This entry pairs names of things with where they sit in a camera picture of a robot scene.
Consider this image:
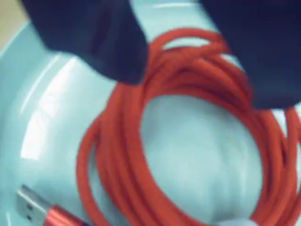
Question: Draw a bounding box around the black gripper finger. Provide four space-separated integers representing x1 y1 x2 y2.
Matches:
199 0 301 109
22 0 149 83

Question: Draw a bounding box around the red charging cable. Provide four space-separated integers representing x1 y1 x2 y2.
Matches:
16 28 301 226

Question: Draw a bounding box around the green round bowl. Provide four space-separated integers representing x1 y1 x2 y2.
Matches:
0 0 301 226

